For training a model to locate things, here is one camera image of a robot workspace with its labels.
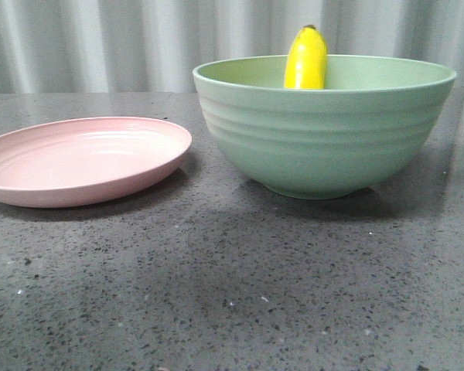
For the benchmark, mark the green ribbed bowl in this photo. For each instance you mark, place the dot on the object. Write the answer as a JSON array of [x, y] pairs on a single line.
[[371, 118]]

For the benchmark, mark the yellow banana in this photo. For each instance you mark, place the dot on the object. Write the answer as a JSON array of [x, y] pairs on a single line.
[[307, 60]]

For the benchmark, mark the pink plate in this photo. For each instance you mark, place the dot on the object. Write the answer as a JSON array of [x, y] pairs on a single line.
[[88, 160]]

